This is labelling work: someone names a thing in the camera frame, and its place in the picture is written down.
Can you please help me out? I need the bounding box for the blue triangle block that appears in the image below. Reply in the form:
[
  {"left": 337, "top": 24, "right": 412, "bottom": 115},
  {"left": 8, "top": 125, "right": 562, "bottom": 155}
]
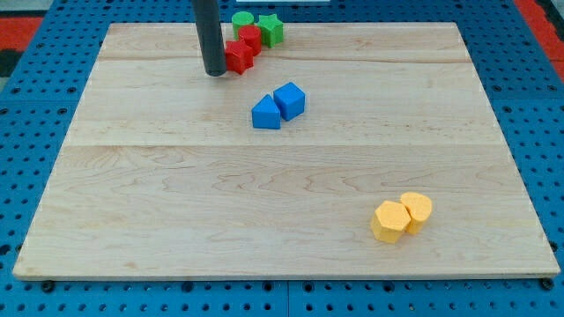
[{"left": 251, "top": 95, "right": 281, "bottom": 129}]

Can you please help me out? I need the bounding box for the blue cube block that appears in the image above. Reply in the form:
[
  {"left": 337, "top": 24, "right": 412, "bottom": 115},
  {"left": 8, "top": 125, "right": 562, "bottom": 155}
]
[{"left": 273, "top": 82, "right": 306, "bottom": 121}]

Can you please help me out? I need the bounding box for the red star block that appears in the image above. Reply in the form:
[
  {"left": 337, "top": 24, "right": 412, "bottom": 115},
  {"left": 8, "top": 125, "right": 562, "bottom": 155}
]
[{"left": 225, "top": 41, "right": 254, "bottom": 75}]

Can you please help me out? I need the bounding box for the yellow hexagon block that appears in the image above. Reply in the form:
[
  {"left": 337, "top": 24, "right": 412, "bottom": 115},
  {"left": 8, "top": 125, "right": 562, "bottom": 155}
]
[{"left": 370, "top": 201, "right": 411, "bottom": 244}]

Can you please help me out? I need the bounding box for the light wooden board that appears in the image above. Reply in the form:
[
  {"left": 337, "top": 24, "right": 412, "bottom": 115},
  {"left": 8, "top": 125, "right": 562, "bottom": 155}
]
[{"left": 13, "top": 23, "right": 560, "bottom": 281}]

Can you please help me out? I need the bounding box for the red cylinder block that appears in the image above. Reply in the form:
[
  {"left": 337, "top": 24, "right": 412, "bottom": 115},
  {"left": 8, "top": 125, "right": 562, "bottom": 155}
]
[{"left": 237, "top": 25, "right": 262, "bottom": 55}]

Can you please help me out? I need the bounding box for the green star block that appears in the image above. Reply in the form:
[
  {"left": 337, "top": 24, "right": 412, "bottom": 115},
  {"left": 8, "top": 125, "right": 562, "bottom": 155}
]
[{"left": 256, "top": 13, "right": 284, "bottom": 48}]

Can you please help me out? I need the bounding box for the yellow heart block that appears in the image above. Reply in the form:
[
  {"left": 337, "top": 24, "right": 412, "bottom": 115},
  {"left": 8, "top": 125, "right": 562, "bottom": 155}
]
[{"left": 400, "top": 192, "right": 433, "bottom": 234}]

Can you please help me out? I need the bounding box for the green cylinder block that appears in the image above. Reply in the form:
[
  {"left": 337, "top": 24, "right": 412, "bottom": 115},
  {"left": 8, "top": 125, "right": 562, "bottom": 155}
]
[{"left": 231, "top": 11, "right": 255, "bottom": 40}]

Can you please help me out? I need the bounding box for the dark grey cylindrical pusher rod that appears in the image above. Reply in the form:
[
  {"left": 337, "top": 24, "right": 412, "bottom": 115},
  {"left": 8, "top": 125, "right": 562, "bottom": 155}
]
[{"left": 191, "top": 0, "right": 226, "bottom": 77}]

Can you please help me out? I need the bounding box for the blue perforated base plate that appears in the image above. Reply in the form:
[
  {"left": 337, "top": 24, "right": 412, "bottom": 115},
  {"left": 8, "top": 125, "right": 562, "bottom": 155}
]
[{"left": 1, "top": 1, "right": 563, "bottom": 316}]

